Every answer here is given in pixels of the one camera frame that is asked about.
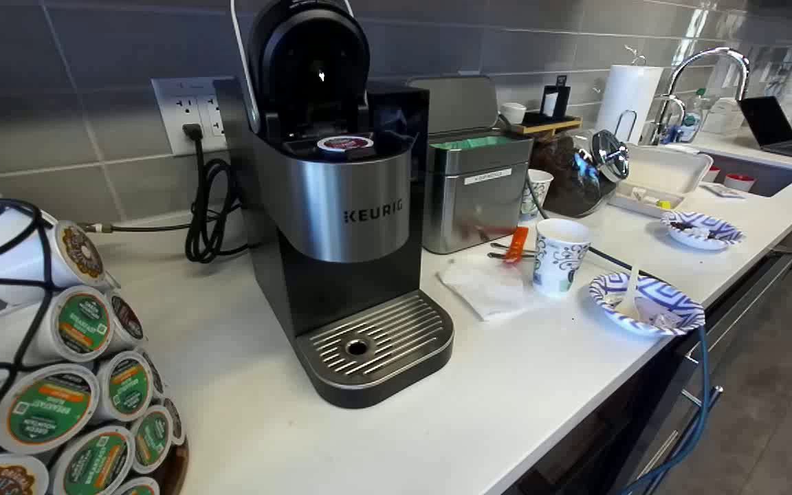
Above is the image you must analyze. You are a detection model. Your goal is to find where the white plastic spoon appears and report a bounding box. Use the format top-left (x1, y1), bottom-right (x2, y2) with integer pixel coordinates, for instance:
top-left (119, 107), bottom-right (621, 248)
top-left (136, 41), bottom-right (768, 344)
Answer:
top-left (620, 267), bottom-right (642, 315)

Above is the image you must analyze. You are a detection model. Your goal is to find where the near blue patterned paper plate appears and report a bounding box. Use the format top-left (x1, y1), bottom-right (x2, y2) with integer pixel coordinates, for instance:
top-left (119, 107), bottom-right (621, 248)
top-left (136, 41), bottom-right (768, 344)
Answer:
top-left (585, 271), bottom-right (704, 338)

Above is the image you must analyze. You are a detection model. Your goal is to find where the blue patterned paper plate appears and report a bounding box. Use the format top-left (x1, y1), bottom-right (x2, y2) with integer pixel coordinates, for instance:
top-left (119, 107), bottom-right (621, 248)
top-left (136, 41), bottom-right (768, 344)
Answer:
top-left (585, 271), bottom-right (704, 338)
top-left (662, 211), bottom-right (744, 253)

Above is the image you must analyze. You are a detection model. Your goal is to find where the far blue patterned paper plate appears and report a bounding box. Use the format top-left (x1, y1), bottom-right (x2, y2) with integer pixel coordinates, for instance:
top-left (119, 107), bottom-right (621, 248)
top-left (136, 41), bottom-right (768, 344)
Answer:
top-left (662, 211), bottom-right (744, 253)

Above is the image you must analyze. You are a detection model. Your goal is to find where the Keurig coffee machine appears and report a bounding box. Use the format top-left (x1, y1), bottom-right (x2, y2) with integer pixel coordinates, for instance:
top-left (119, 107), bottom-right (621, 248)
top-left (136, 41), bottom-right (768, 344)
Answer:
top-left (218, 0), bottom-right (455, 409)

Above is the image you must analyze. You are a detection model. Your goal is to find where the white paper napkin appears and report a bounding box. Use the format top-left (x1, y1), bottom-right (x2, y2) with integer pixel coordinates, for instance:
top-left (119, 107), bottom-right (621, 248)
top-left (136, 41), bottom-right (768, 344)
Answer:
top-left (437, 259), bottom-right (546, 322)

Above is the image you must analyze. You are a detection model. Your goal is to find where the orange packet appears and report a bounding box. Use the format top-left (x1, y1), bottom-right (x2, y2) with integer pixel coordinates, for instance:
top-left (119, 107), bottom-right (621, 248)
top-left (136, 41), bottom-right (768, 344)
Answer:
top-left (503, 224), bottom-right (529, 267)

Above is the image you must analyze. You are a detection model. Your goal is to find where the white cup behind jar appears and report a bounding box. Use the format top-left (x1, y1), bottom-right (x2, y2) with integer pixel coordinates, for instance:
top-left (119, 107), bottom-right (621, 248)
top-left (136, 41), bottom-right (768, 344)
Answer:
top-left (519, 167), bottom-right (552, 220)

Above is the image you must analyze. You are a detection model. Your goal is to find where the patterned paper cup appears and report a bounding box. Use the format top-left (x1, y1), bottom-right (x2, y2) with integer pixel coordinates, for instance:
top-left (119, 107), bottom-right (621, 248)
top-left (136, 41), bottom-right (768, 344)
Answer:
top-left (535, 216), bottom-right (591, 296)

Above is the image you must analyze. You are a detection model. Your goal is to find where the dark glass jar chrome lid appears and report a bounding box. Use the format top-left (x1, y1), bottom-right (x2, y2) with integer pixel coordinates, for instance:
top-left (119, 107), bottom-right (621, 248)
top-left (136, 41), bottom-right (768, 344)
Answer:
top-left (532, 128), bottom-right (631, 216)

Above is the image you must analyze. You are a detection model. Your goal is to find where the wooden condiment rack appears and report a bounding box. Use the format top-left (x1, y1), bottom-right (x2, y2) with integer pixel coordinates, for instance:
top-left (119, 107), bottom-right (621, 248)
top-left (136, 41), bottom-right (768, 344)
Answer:
top-left (500, 74), bottom-right (581, 136)

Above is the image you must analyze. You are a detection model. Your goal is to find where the paper towel roll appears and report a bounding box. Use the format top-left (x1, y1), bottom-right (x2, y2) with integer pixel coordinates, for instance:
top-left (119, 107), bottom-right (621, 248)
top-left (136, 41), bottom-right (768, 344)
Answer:
top-left (596, 62), bottom-right (662, 142)

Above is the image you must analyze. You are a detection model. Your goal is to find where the K-cup pod carousel rack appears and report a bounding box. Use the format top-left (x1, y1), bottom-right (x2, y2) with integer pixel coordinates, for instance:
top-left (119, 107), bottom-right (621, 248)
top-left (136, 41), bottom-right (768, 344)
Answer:
top-left (0, 193), bottom-right (189, 495)

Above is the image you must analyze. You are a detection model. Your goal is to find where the chrome sink faucet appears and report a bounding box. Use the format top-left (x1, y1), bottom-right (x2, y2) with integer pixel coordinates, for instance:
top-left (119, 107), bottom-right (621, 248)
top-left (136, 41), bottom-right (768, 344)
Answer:
top-left (653, 44), bottom-right (755, 149)

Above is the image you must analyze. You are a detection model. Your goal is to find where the black laptop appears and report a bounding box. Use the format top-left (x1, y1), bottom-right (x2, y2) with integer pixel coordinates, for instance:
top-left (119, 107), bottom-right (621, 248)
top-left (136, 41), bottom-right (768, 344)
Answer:
top-left (739, 96), bottom-right (792, 156)

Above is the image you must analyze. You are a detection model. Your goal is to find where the black power cord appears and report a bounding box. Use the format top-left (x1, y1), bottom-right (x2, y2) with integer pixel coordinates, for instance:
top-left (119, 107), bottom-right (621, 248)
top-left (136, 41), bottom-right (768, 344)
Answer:
top-left (82, 121), bottom-right (254, 267)

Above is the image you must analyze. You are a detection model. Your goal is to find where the white wall outlet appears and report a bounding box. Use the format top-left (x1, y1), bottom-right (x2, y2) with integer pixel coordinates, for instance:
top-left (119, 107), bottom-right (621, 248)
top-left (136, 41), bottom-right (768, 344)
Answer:
top-left (151, 76), bottom-right (225, 153)

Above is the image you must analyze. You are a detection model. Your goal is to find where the teal cable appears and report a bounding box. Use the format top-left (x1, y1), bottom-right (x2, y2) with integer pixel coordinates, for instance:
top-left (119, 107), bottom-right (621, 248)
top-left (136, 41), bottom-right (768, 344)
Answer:
top-left (616, 326), bottom-right (720, 495)

